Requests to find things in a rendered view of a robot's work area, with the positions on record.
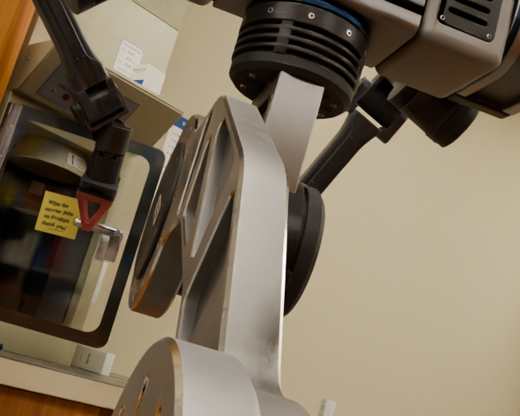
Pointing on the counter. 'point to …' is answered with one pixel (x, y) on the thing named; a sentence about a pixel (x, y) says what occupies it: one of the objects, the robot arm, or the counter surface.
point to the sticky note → (58, 215)
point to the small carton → (148, 77)
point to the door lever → (103, 231)
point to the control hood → (163, 109)
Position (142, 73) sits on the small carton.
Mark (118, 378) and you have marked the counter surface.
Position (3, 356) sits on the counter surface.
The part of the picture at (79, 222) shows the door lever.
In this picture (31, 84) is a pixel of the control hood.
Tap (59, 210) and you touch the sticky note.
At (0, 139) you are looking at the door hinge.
